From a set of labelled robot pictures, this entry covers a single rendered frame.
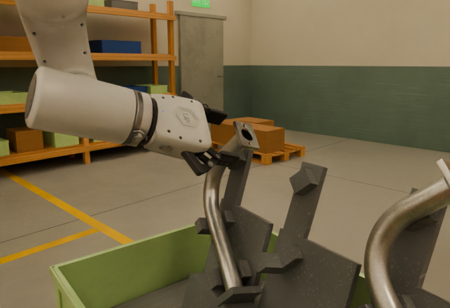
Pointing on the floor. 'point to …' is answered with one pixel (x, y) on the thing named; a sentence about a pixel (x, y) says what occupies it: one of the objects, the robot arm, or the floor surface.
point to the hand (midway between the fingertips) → (224, 138)
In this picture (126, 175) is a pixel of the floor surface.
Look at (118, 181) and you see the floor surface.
